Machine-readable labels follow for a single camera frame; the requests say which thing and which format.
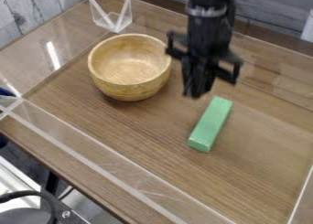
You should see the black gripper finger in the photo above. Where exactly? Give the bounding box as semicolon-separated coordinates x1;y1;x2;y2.
181;56;199;97
197;58;217;96

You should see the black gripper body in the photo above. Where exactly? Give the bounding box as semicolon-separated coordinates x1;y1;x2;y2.
164;16;243;84

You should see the green rectangular block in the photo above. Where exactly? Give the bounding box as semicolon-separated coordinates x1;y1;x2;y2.
188;96;233;153

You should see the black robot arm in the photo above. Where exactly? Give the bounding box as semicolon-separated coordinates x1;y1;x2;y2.
164;0;243;99

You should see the light wooden bowl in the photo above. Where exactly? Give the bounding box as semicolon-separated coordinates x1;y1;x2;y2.
88;33;171;101

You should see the black table leg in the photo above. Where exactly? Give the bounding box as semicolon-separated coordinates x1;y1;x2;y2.
45;172;60;195

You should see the clear acrylic corner bracket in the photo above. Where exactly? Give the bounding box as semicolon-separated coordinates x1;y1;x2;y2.
89;0;132;34

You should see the clear acrylic front wall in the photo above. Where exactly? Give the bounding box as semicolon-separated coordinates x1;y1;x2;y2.
0;79;235;224

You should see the black metal base plate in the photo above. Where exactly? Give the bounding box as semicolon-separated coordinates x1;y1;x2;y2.
38;190;90;224

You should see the black cable loop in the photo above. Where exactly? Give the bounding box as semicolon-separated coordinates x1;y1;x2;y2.
0;190;56;224

